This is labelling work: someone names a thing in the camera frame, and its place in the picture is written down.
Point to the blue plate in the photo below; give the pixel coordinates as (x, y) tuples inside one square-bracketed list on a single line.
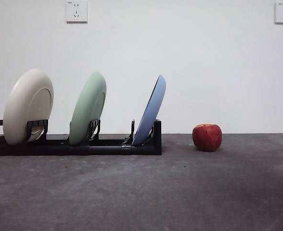
[(148, 115)]

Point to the red apple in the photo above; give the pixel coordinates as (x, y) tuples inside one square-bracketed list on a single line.
[(207, 138)]

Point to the green plate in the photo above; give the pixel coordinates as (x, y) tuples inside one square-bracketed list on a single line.
[(88, 103)]

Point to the black plate rack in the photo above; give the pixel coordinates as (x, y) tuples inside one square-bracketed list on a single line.
[(35, 149)]

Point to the cream plate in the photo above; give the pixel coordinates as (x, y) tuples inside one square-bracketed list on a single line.
[(23, 101)]

